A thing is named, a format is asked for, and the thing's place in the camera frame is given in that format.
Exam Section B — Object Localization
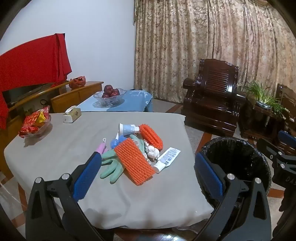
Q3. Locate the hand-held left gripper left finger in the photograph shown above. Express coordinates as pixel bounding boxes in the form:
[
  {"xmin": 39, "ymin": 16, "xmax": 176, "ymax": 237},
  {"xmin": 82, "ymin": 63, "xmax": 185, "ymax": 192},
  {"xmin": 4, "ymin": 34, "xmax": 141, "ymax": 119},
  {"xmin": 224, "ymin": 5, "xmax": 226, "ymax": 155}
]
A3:
[{"xmin": 25, "ymin": 151, "xmax": 105, "ymax": 241}]

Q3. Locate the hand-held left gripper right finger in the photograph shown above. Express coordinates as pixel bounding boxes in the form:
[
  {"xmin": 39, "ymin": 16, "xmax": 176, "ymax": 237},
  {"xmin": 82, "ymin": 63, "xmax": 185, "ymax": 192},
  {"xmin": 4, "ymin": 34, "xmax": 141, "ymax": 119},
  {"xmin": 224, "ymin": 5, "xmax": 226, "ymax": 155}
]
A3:
[{"xmin": 193, "ymin": 152, "xmax": 272, "ymax": 241}]

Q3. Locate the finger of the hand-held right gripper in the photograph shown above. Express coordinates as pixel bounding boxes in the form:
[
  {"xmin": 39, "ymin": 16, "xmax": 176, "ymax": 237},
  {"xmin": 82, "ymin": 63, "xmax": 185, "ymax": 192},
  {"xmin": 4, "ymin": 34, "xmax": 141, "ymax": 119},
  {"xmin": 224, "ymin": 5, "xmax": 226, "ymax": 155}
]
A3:
[
  {"xmin": 256, "ymin": 138, "xmax": 285, "ymax": 160},
  {"xmin": 278, "ymin": 130, "xmax": 296, "ymax": 155}
]

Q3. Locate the trash bin with black liner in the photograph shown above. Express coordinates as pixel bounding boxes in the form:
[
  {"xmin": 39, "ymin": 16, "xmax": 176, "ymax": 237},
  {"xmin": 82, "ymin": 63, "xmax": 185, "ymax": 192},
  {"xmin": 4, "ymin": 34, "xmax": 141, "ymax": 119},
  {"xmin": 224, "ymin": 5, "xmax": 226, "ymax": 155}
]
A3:
[{"xmin": 198, "ymin": 137, "xmax": 272, "ymax": 202}]

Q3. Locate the pink plastic item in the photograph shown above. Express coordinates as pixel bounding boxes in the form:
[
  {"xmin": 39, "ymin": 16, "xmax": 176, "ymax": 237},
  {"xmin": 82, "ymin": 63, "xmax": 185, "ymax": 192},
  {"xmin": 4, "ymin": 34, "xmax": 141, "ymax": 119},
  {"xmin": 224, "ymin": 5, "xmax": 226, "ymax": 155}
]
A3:
[{"xmin": 97, "ymin": 138, "xmax": 108, "ymax": 155}]

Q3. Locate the blue plastic bag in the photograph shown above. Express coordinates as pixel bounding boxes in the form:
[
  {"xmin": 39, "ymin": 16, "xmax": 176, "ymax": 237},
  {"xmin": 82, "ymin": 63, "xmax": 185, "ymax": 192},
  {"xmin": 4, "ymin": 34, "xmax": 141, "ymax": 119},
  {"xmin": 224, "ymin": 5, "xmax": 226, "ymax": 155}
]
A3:
[{"xmin": 110, "ymin": 136, "xmax": 127, "ymax": 149}]

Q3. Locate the white labelled tube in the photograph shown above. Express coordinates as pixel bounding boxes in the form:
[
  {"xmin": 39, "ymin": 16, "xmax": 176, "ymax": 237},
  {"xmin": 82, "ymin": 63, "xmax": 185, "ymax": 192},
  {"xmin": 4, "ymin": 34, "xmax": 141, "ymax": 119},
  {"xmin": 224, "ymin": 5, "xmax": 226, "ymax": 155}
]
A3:
[{"xmin": 153, "ymin": 147, "xmax": 181, "ymax": 174}]

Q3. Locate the large rectangular orange brush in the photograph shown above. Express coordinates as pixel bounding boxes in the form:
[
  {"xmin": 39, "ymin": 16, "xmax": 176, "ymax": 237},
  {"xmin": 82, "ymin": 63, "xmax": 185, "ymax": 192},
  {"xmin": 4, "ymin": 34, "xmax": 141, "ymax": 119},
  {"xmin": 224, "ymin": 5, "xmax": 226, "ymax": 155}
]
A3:
[{"xmin": 114, "ymin": 138, "xmax": 156, "ymax": 186}]

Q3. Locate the white plastic bag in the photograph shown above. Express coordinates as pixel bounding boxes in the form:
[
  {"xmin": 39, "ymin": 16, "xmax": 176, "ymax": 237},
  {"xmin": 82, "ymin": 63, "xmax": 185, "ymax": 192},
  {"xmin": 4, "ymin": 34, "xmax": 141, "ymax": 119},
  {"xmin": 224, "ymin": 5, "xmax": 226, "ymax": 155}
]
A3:
[{"xmin": 142, "ymin": 138, "xmax": 161, "ymax": 162}]

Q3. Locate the small oval orange brush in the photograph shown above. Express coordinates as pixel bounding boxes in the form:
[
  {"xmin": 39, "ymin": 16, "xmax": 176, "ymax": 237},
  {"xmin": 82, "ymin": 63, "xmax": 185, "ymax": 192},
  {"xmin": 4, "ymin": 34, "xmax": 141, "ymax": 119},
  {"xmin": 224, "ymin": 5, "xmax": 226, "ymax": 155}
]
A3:
[{"xmin": 139, "ymin": 124, "xmax": 164, "ymax": 149}]

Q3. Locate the green rubber glove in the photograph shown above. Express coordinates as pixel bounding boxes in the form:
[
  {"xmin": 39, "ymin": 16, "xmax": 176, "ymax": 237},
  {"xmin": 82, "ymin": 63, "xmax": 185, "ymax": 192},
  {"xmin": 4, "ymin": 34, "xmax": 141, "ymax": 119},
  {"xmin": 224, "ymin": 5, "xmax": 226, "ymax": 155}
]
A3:
[{"xmin": 100, "ymin": 134, "xmax": 145, "ymax": 184}]

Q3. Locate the dark wooden armchair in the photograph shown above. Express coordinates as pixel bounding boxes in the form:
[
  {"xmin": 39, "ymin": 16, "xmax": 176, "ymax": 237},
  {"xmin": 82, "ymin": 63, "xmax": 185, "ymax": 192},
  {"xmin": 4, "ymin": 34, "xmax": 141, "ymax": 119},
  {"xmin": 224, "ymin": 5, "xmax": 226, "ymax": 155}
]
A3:
[
  {"xmin": 274, "ymin": 83, "xmax": 296, "ymax": 154},
  {"xmin": 181, "ymin": 59, "xmax": 247, "ymax": 137}
]

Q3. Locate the dark wooden side table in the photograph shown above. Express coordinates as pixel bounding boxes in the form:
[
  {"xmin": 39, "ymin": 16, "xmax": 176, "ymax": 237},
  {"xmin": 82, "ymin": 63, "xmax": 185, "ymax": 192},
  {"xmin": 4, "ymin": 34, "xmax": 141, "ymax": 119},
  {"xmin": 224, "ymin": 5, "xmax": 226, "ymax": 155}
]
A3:
[{"xmin": 239, "ymin": 93, "xmax": 285, "ymax": 142}]

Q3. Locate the green potted plant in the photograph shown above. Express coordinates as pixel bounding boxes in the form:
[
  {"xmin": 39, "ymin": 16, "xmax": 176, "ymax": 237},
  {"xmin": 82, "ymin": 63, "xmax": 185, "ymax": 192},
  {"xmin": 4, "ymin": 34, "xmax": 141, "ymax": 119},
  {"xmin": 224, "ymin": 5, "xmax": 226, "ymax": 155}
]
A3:
[{"xmin": 240, "ymin": 80, "xmax": 287, "ymax": 120}]

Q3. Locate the tissue box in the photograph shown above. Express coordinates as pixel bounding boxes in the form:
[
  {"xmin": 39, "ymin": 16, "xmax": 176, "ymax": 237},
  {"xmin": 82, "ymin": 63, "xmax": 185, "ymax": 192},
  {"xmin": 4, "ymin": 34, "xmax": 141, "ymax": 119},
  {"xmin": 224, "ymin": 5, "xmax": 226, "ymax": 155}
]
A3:
[{"xmin": 63, "ymin": 106, "xmax": 82, "ymax": 123}]

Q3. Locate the glass snack bowl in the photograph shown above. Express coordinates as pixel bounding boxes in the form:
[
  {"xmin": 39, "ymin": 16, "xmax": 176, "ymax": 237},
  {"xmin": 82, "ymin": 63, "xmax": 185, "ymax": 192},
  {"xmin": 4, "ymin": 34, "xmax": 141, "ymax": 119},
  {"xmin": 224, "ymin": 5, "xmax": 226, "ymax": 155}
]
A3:
[{"xmin": 23, "ymin": 115, "xmax": 52, "ymax": 140}]

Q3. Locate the white and blue tube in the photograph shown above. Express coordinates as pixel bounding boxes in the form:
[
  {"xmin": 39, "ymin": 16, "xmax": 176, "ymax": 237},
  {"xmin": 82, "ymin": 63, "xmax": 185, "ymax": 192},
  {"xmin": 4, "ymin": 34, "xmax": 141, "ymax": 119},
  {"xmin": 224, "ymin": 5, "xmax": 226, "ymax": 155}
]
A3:
[{"xmin": 118, "ymin": 123, "xmax": 140, "ymax": 135}]

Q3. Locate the yellow snack packet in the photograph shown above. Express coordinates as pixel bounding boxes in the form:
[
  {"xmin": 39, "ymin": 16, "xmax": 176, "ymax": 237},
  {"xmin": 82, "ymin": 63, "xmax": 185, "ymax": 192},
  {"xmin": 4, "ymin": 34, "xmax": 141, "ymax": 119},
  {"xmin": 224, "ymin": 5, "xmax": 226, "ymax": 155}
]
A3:
[{"xmin": 35, "ymin": 111, "xmax": 47, "ymax": 127}]

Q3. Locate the large red snack packet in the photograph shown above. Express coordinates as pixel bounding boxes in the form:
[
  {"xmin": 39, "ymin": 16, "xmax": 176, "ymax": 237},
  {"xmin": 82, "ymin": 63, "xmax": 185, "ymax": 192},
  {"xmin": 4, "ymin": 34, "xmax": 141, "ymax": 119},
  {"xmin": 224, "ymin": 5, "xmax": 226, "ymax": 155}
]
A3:
[{"xmin": 18, "ymin": 111, "xmax": 44, "ymax": 137}]

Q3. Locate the glass fruit bowl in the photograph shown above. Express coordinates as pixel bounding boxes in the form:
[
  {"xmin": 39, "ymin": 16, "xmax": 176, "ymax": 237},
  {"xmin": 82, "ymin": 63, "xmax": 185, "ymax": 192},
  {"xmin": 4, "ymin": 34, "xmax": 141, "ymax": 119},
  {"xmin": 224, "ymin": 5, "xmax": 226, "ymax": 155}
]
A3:
[{"xmin": 93, "ymin": 88, "xmax": 127, "ymax": 108}]

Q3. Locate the wooden television cabinet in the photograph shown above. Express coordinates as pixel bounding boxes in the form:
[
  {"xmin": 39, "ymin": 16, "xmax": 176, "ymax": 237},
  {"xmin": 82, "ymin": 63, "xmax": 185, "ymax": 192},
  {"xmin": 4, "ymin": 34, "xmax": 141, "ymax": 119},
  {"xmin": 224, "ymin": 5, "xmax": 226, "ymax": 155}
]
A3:
[{"xmin": 0, "ymin": 81, "xmax": 104, "ymax": 179}]

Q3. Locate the blue tablecloth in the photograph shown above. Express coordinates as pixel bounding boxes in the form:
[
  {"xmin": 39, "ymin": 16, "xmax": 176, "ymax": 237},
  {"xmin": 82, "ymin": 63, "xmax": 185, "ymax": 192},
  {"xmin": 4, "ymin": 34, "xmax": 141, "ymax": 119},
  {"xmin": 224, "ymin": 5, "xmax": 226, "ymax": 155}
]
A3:
[{"xmin": 75, "ymin": 89, "xmax": 154, "ymax": 113}]

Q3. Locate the red plastic bag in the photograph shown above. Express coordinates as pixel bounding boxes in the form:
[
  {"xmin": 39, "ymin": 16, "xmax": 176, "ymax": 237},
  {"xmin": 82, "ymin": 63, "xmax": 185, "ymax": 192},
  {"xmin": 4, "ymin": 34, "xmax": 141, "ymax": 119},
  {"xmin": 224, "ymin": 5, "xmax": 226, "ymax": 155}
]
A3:
[{"xmin": 69, "ymin": 76, "xmax": 86, "ymax": 90}]

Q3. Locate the black television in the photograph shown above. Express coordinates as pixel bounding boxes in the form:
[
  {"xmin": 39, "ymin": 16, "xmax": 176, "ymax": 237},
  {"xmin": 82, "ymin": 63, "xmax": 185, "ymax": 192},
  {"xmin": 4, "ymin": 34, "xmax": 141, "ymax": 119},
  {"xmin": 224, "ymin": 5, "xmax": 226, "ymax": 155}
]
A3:
[{"xmin": 2, "ymin": 82, "xmax": 54, "ymax": 105}]

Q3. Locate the patterned beige curtain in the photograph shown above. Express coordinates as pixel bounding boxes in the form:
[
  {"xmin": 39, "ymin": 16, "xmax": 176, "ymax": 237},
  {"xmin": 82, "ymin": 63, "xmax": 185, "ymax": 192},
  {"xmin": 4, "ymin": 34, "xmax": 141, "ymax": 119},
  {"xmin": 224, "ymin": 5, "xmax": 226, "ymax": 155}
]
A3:
[{"xmin": 134, "ymin": 0, "xmax": 296, "ymax": 110}]

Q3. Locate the red cloth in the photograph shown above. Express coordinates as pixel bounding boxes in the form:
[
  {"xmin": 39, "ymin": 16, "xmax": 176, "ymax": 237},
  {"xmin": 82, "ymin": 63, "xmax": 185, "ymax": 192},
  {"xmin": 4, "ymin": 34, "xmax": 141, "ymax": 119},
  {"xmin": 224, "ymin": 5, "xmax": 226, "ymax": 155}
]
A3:
[{"xmin": 0, "ymin": 33, "xmax": 73, "ymax": 130}]

